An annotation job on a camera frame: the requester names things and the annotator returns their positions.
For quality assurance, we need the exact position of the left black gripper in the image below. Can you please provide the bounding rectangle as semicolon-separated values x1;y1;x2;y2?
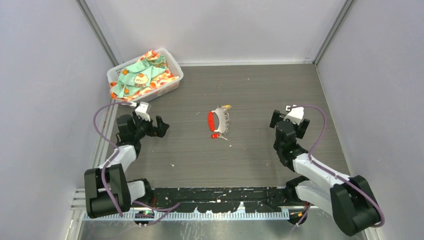
132;111;168;140

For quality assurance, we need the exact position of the key with red tag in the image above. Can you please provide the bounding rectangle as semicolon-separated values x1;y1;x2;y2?
210;132;228;141

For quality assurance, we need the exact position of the red keyring with metal chain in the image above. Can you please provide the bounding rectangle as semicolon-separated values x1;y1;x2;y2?
207;105;230;135

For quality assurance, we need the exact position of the key with yellow tag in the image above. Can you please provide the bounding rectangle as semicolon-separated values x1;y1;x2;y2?
221;104;232;110

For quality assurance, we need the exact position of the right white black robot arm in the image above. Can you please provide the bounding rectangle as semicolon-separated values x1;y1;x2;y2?
269;105;385;236

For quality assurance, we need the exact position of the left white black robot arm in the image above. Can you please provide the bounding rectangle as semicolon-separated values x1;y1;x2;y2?
84;112;170;219

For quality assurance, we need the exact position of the white plastic basket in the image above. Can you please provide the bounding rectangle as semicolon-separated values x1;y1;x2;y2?
106;48;184;109

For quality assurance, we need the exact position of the colourful patterned cloth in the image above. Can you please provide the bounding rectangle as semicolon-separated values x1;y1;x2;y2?
109;49;180;101

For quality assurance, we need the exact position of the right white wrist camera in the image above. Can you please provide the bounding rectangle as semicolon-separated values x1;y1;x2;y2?
283;105;304;125

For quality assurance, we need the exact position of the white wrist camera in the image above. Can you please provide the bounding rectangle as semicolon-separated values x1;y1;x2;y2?
283;105;304;125
130;102;151;121

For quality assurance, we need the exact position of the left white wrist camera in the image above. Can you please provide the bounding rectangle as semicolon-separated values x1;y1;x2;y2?
130;102;151;121

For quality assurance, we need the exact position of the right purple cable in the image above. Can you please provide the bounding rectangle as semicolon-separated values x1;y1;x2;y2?
291;104;386;229

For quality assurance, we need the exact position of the purple cable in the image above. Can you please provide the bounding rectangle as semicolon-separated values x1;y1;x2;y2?
93;101;181;226
291;104;386;229

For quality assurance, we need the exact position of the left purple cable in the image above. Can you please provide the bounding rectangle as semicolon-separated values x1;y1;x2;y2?
93;101;181;226

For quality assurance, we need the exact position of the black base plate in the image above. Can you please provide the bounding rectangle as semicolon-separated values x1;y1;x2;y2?
136;186;306;214

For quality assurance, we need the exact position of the aluminium front rail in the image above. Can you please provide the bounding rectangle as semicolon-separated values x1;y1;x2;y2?
70;188;373;222

